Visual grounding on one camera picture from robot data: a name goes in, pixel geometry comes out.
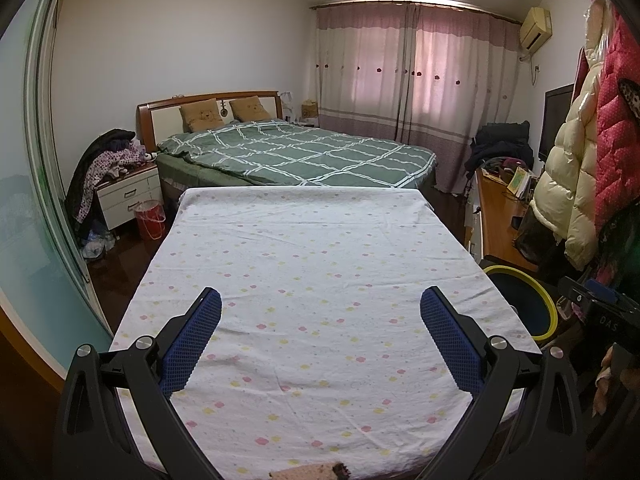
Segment pink white curtain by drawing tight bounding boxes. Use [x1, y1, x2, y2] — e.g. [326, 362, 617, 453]
[407, 2, 523, 196]
[315, 4, 418, 146]

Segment white dotted tablecloth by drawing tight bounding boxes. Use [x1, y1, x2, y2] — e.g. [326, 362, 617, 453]
[107, 186, 543, 473]

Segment wooden desk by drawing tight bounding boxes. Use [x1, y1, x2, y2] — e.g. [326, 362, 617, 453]
[462, 167, 538, 273]

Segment person's right hand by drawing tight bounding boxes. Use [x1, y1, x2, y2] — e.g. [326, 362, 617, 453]
[595, 344, 632, 413]

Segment yellow green box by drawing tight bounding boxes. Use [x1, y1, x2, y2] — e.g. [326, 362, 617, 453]
[506, 167, 532, 197]

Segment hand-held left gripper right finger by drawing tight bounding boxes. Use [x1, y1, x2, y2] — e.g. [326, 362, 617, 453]
[420, 286, 586, 480]

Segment black flat television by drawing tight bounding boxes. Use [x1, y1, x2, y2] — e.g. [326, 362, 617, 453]
[537, 83, 576, 163]

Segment beige air conditioner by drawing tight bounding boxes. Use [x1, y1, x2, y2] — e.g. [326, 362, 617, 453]
[519, 6, 553, 53]

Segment wooden bed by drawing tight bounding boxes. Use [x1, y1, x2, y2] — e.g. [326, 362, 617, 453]
[137, 91, 438, 196]

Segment brown bear pillow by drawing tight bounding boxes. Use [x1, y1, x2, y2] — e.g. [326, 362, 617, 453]
[229, 96, 273, 122]
[179, 98, 226, 132]

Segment green checked duvet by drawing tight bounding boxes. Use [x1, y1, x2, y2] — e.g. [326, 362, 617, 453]
[156, 118, 437, 188]

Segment pale green wardrobe sliding door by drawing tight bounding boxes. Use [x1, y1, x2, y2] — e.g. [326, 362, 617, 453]
[0, 0, 116, 376]

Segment crumpled plastic bags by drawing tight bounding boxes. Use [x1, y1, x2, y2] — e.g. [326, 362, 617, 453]
[80, 232, 118, 261]

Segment curtain rod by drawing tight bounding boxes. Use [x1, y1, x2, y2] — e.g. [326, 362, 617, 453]
[309, 0, 523, 23]

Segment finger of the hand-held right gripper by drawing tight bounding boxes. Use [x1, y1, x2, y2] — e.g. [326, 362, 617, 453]
[557, 276, 640, 320]

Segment floral patterned cloth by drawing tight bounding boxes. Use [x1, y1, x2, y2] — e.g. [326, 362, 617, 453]
[75, 140, 146, 223]

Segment white nightstand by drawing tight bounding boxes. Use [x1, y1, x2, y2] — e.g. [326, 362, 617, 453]
[95, 162, 161, 233]

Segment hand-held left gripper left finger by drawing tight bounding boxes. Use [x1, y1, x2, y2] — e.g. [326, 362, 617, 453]
[52, 286, 223, 480]

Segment red dotted puffer jacket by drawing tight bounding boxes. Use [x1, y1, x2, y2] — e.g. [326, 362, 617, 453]
[580, 10, 640, 226]

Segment cream puffer jacket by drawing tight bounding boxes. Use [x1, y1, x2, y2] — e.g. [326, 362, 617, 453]
[529, 0, 608, 271]

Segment red plastic bucket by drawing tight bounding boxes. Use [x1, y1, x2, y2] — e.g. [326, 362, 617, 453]
[132, 199, 166, 241]

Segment yellow rimmed trash bin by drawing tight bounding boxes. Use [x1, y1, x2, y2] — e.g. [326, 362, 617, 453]
[482, 265, 557, 343]

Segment dark clothes pile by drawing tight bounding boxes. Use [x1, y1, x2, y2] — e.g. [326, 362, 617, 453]
[467, 121, 535, 176]

